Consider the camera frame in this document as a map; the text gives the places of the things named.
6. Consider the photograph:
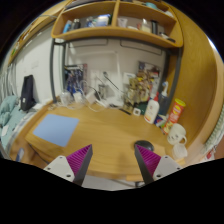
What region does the light blue mouse pad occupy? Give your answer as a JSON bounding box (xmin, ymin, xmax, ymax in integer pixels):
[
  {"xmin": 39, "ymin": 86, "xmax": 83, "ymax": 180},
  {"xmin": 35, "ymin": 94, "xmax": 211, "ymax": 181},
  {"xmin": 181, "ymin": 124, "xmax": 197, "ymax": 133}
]
[{"xmin": 32, "ymin": 113, "xmax": 80, "ymax": 148}]

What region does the grey metal desk frame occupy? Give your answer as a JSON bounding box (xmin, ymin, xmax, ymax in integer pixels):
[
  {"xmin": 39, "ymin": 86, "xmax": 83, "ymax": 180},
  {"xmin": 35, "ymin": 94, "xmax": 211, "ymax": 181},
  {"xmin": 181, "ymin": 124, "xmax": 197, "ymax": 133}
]
[{"xmin": 49, "ymin": 37, "xmax": 184, "ymax": 112}]

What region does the white mug with black writing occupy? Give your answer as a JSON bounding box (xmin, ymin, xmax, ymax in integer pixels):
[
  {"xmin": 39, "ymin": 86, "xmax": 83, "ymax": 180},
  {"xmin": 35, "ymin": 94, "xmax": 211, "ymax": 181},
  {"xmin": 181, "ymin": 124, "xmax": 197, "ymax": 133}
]
[{"xmin": 166, "ymin": 123, "xmax": 188, "ymax": 146}]

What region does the white wall socket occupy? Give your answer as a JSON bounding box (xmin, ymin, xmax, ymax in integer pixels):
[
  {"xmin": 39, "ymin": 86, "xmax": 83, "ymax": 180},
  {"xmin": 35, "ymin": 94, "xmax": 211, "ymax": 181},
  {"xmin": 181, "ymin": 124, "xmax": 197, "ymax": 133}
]
[{"xmin": 89, "ymin": 69, "xmax": 101, "ymax": 81}]

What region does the blue robot model kit box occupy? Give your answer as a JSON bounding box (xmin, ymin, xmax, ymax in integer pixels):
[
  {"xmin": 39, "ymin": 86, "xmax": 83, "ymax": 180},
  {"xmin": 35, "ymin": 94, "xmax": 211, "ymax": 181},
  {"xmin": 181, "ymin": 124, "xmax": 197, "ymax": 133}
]
[{"xmin": 63, "ymin": 63, "xmax": 88, "ymax": 96}]

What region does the dark green pouch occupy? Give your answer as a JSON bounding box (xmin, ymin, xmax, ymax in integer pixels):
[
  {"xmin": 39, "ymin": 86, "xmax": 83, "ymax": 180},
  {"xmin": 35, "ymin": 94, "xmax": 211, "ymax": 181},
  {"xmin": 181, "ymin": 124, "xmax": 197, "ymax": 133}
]
[{"xmin": 134, "ymin": 101, "xmax": 150, "ymax": 116}]

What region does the steel tumbler cup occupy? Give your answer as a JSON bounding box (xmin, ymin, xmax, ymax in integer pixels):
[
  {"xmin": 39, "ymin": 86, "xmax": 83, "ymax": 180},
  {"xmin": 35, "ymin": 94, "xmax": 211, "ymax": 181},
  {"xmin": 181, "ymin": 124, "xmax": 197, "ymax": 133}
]
[{"xmin": 98, "ymin": 83, "xmax": 109, "ymax": 100}]

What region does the wooden shelf unit with items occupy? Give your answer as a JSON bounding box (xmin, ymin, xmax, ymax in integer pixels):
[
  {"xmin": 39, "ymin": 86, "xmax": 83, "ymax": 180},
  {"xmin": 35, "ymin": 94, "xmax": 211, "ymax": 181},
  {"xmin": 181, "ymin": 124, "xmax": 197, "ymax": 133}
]
[{"xmin": 50, "ymin": 0, "xmax": 184, "ymax": 49}]

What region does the blue spray bottle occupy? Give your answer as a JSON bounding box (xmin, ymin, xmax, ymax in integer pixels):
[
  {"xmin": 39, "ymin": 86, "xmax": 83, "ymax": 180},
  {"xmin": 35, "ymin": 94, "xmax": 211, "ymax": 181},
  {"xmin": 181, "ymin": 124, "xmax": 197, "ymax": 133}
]
[{"xmin": 157, "ymin": 81, "xmax": 171, "ymax": 117}]

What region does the teal blanket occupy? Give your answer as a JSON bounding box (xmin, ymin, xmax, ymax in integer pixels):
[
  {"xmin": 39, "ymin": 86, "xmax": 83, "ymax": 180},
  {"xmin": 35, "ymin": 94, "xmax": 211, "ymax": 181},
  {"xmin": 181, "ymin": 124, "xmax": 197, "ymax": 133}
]
[{"xmin": 0, "ymin": 95, "xmax": 20, "ymax": 128}]

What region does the black backpack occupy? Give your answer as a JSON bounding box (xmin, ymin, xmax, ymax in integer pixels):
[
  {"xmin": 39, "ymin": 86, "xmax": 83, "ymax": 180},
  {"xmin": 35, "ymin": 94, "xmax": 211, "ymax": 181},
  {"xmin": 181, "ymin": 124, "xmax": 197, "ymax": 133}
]
[{"xmin": 19, "ymin": 74, "xmax": 37, "ymax": 112}]

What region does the white cardboard box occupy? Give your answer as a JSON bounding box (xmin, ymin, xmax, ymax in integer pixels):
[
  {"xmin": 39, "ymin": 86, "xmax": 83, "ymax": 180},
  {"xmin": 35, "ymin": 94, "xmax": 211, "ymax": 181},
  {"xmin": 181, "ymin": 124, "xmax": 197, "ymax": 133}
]
[{"xmin": 32, "ymin": 103, "xmax": 45, "ymax": 112}]

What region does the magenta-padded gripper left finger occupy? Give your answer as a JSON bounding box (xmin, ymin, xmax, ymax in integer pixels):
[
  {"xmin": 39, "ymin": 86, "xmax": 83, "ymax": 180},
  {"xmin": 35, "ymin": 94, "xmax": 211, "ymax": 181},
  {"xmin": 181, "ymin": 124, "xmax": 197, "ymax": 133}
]
[{"xmin": 43, "ymin": 143, "xmax": 94, "ymax": 187}]

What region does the white charger block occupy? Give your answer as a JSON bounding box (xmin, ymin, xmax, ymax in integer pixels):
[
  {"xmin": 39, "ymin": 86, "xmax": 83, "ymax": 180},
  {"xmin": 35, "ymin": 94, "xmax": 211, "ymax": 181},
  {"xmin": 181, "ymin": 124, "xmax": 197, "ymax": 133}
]
[{"xmin": 85, "ymin": 91, "xmax": 98, "ymax": 105}]

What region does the white bottle with red cap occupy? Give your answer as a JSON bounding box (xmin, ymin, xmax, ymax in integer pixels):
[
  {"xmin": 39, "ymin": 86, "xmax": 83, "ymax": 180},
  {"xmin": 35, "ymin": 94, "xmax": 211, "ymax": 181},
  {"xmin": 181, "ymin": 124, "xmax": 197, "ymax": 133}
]
[{"xmin": 143, "ymin": 91, "xmax": 161, "ymax": 125}]

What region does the clear plastic food container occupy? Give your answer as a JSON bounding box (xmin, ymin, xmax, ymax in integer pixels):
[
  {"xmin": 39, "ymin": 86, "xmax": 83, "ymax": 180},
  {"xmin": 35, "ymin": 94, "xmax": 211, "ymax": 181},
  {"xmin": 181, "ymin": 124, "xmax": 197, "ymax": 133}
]
[{"xmin": 171, "ymin": 143, "xmax": 189, "ymax": 161}]

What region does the colourful model kit box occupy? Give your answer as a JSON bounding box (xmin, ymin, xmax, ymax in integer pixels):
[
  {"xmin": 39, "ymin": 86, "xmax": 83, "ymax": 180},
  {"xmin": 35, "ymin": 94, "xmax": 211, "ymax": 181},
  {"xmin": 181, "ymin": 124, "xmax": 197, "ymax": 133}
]
[{"xmin": 138, "ymin": 61, "xmax": 161, "ymax": 98}]

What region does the bed with checked sheet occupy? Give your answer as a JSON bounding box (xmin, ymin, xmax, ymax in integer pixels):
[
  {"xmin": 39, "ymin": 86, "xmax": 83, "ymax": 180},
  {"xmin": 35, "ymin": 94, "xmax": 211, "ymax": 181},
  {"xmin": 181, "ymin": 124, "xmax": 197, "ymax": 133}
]
[{"xmin": 0, "ymin": 94, "xmax": 38, "ymax": 158}]

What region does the clear plastic bag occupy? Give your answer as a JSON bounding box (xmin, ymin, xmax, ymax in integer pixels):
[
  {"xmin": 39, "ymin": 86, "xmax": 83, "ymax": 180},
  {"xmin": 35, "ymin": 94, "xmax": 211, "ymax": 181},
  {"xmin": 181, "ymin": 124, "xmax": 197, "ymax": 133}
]
[{"xmin": 59, "ymin": 90, "xmax": 73, "ymax": 106}]

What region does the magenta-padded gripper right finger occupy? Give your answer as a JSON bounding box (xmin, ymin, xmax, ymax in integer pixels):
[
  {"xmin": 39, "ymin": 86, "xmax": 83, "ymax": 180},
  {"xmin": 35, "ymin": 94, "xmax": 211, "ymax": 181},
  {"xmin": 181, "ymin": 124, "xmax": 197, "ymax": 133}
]
[{"xmin": 133, "ymin": 143, "xmax": 183, "ymax": 185}]

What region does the golden robot model figure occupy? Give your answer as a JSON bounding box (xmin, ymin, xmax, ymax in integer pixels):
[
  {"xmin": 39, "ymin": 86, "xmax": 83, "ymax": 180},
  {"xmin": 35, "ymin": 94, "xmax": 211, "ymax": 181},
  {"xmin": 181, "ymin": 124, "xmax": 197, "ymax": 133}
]
[{"xmin": 123, "ymin": 71, "xmax": 151, "ymax": 113}]

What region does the orange chip canister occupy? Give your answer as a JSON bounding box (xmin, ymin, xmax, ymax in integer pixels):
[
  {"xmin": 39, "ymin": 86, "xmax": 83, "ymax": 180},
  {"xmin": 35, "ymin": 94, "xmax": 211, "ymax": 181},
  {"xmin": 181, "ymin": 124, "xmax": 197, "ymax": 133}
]
[{"xmin": 162, "ymin": 98, "xmax": 187, "ymax": 135}]

